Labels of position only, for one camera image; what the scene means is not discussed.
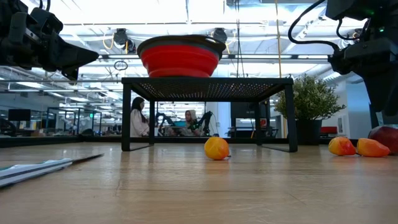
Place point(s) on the red collapsible bowl grey rim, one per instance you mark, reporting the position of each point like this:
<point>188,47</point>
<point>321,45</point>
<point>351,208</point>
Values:
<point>179,60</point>

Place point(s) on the black mesh metal rack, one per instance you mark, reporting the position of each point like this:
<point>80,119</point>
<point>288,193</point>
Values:
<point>205,81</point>

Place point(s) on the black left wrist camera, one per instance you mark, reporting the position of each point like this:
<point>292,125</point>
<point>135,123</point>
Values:
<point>46,21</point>

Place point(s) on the person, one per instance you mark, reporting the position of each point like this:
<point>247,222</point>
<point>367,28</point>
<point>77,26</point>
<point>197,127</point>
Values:
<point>136,121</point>
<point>189,116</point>

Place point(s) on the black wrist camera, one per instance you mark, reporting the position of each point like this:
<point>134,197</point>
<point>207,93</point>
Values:
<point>46,21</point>
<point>348,7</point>

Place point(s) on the dark red pomegranate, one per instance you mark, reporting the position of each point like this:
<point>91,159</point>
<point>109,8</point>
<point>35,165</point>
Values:
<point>385,140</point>

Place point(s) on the yellow orange toy pear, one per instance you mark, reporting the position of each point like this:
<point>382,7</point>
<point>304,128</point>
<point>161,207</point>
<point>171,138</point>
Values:
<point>216,148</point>

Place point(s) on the orange pointed toy pear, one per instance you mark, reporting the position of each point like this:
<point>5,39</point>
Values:
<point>372,147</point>

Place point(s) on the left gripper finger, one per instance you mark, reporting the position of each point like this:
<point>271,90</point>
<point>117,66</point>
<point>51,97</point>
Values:
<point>62,62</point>
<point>65,49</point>

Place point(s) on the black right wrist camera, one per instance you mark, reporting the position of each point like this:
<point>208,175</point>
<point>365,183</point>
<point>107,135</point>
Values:
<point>348,7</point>

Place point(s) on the green potted plant black pot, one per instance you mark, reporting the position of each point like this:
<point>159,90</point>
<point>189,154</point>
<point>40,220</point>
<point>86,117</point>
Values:
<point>311,99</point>

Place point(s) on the teal tub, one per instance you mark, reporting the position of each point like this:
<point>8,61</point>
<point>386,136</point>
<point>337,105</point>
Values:
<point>179,123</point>

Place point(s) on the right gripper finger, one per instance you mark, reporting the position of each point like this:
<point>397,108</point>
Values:
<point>385,90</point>

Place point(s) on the red box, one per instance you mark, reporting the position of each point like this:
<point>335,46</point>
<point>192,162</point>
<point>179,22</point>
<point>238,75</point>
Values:
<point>329,130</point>

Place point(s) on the small black monitor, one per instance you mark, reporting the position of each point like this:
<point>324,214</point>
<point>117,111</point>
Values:
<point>19,114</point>

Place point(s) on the red yellow toy pear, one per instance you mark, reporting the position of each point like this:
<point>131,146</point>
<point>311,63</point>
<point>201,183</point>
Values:
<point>341,146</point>

